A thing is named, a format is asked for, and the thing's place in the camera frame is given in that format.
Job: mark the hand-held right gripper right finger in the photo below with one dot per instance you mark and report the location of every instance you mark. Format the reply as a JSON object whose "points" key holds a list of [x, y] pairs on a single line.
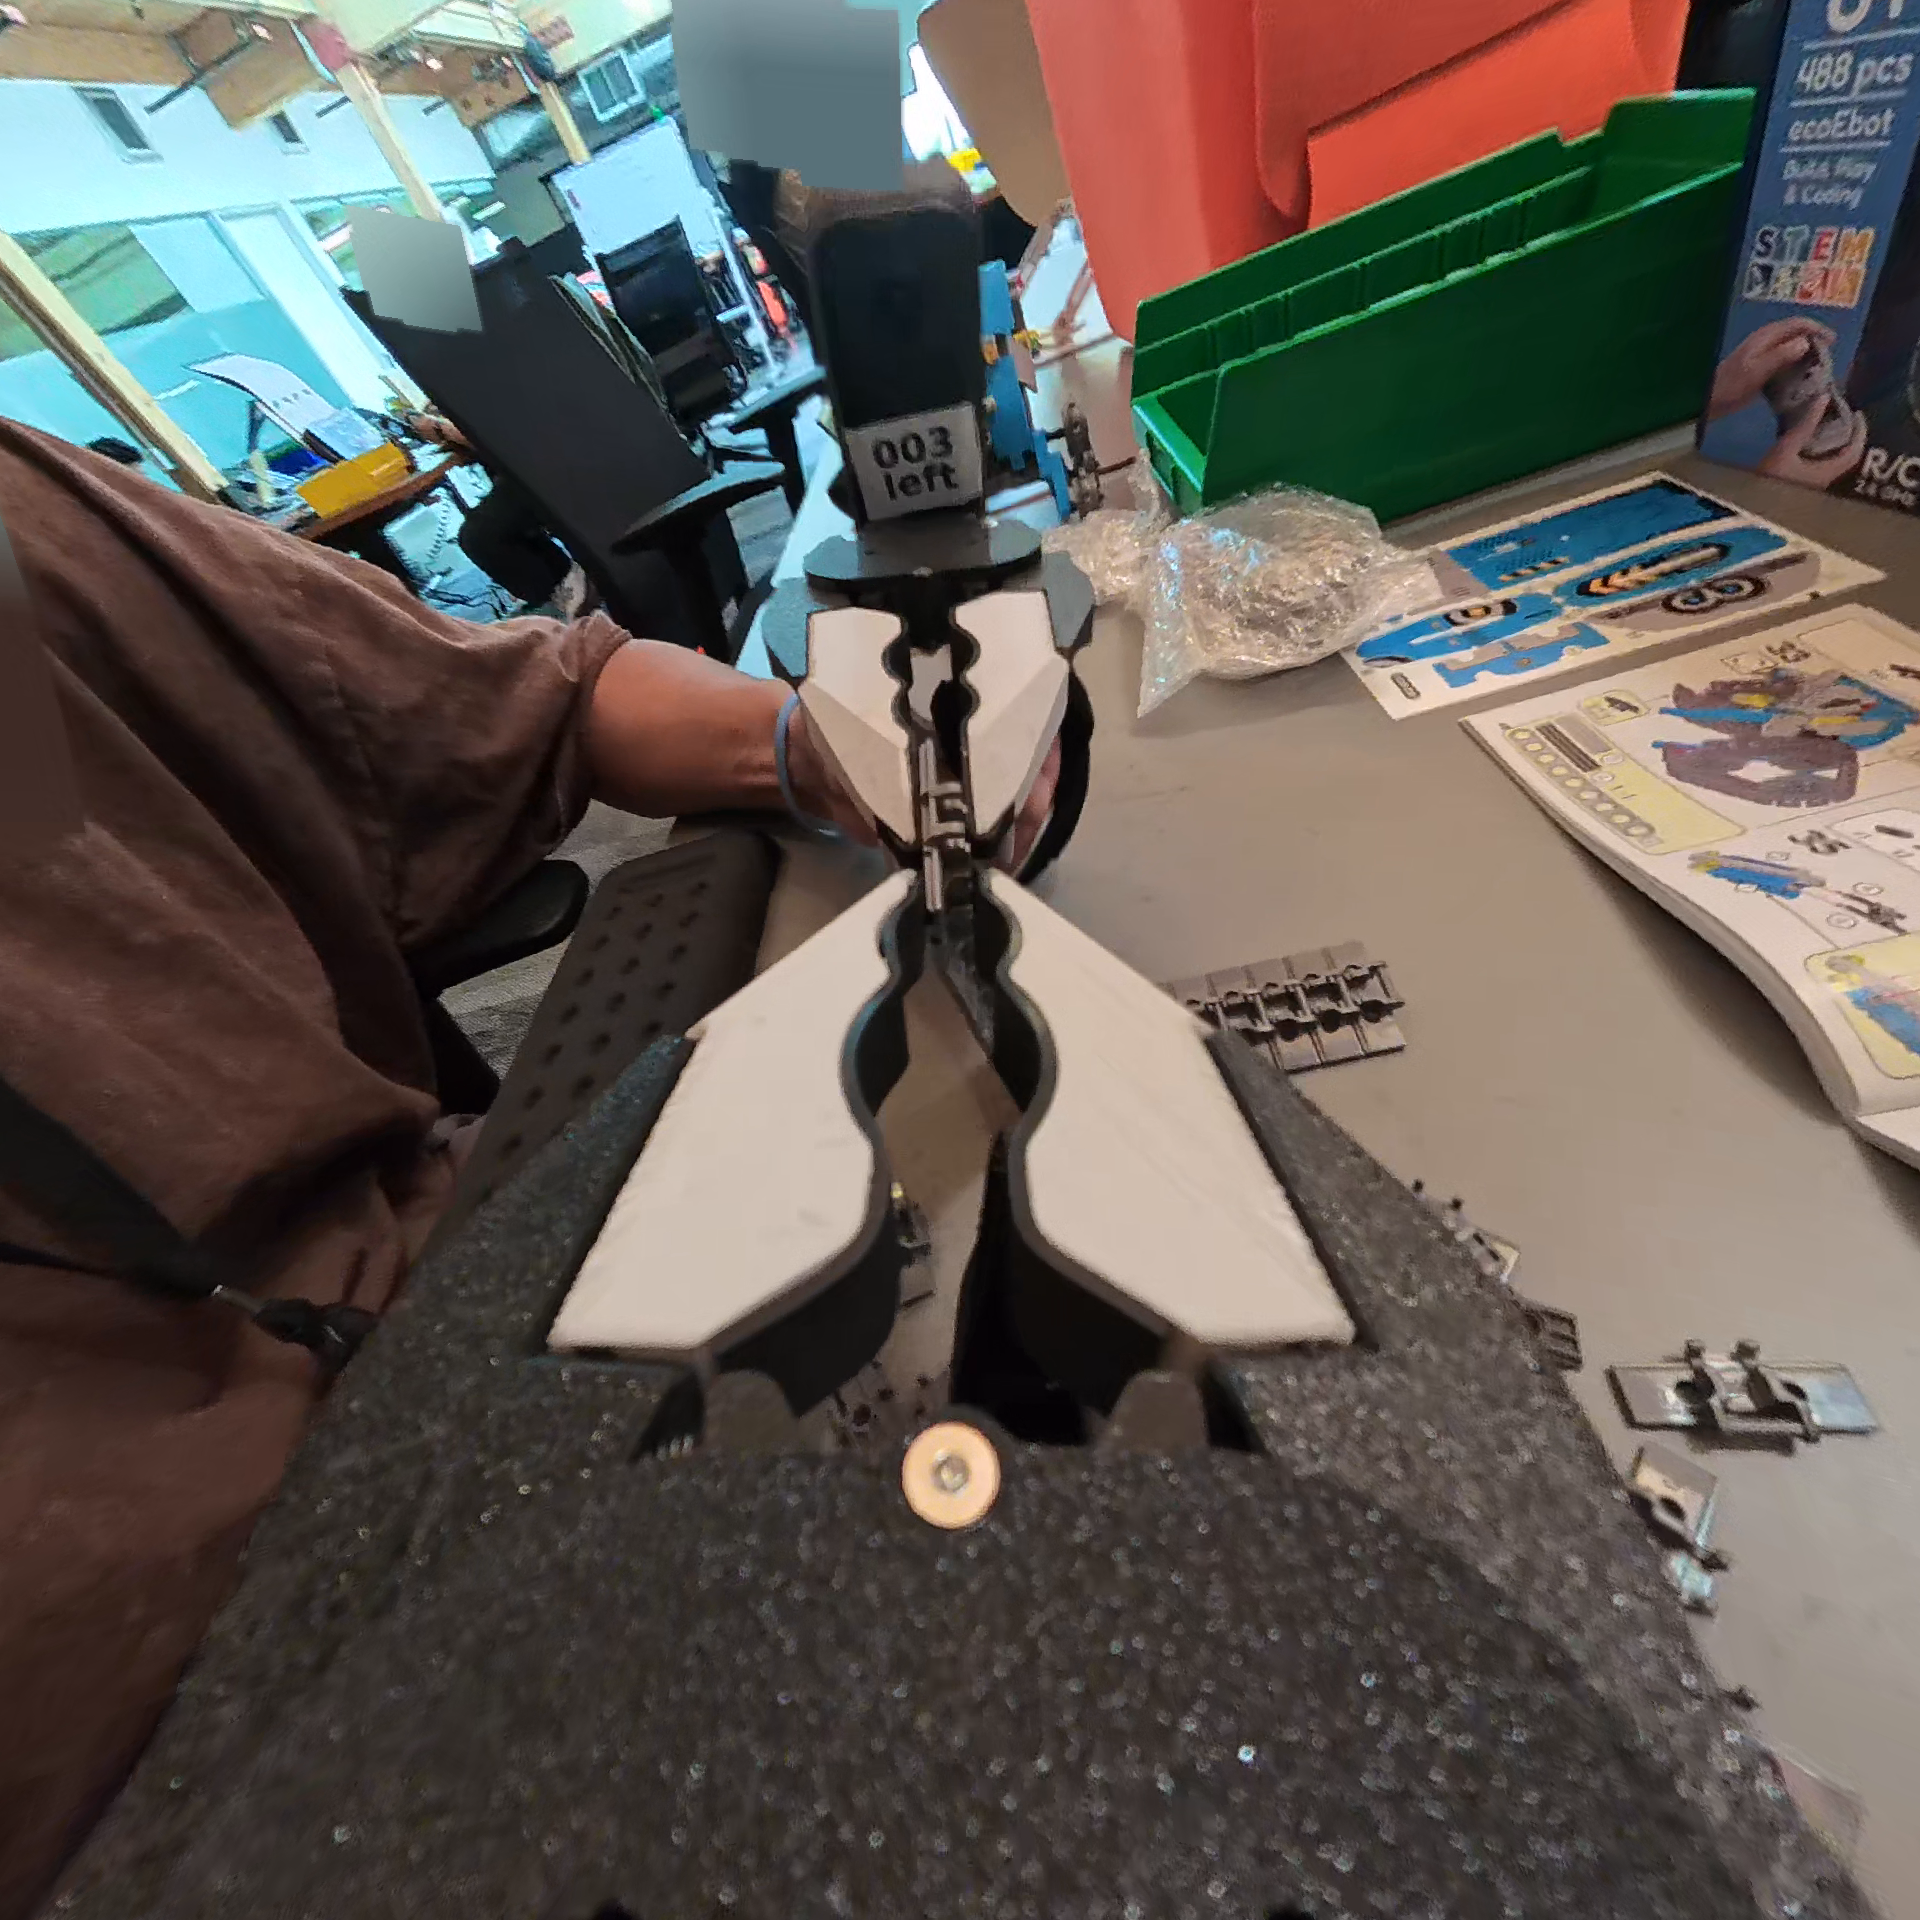
{"points": [[1183, 1200]]}

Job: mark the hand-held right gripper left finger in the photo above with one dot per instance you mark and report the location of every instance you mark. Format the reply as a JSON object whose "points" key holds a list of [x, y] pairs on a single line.
{"points": [[736, 1200]]}

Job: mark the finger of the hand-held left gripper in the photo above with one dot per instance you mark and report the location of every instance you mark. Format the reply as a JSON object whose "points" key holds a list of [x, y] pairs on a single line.
{"points": [[856, 688], [1026, 675]]}

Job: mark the pile of grey track links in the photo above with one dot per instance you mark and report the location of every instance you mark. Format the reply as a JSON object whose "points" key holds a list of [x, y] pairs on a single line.
{"points": [[1673, 1500]]}

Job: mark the person's left forearm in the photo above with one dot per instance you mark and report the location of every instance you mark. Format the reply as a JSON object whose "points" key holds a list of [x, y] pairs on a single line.
{"points": [[676, 734]]}

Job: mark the grey desk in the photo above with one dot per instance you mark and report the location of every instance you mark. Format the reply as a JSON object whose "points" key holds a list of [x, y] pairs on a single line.
{"points": [[1425, 900]]}

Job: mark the person's left hand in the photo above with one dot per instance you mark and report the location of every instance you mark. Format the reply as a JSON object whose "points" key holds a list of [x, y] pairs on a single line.
{"points": [[825, 787]]}

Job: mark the blue wristband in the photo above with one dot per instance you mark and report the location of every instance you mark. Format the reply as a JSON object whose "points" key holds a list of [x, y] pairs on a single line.
{"points": [[785, 762]]}

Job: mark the blue building-block model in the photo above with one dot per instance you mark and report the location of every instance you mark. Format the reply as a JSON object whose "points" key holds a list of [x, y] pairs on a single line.
{"points": [[1021, 420]]}

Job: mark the cardboard box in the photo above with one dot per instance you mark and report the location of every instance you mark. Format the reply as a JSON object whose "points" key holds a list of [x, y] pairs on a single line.
{"points": [[989, 90]]}

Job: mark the black perforated chair armrest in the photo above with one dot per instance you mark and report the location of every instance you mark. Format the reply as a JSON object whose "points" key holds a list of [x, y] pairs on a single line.
{"points": [[629, 960]]}

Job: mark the crumpled clear plastic bag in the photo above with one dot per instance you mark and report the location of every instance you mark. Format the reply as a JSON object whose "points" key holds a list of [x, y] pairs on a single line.
{"points": [[1276, 584]]}

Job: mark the red storage bin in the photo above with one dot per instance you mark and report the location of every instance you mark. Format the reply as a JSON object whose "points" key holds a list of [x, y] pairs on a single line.
{"points": [[1169, 120]]}

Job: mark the green storage bin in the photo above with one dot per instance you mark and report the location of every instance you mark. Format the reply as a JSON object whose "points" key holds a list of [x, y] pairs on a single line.
{"points": [[1425, 361]]}

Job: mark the blue sticker sheet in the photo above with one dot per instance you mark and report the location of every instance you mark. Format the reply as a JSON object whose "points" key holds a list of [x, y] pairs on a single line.
{"points": [[1576, 600]]}

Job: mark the instruction booklet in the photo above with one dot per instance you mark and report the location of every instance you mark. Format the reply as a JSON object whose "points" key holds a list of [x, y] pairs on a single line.
{"points": [[1649, 808]]}

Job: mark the robot kit box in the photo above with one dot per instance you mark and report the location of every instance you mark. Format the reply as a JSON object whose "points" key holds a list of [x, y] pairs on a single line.
{"points": [[1831, 224]]}

